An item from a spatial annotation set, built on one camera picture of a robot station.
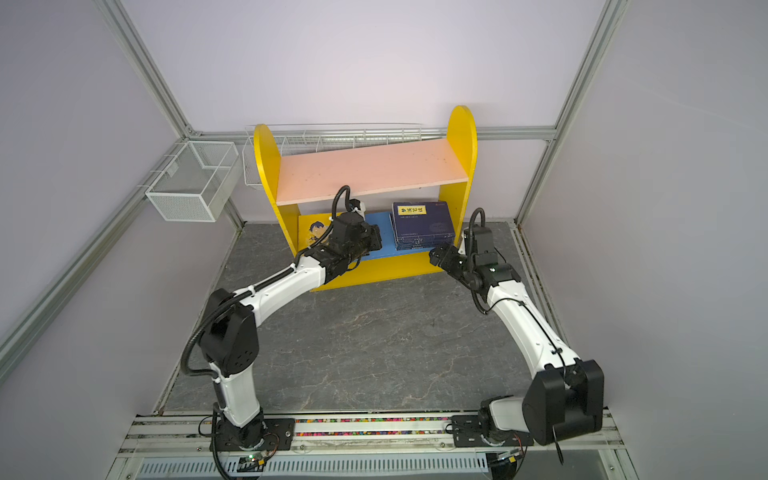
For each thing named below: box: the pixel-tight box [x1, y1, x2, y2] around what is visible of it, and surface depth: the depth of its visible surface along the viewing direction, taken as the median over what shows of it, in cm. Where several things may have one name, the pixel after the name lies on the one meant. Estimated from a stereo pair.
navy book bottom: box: [395, 230, 454, 251], surface depth 93 cm
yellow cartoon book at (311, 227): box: [298, 213, 334, 252], surface depth 93 cm
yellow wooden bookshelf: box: [254, 105, 478, 292], surface depth 81 cm
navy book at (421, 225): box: [389, 201, 455, 251], surface depth 94 cm
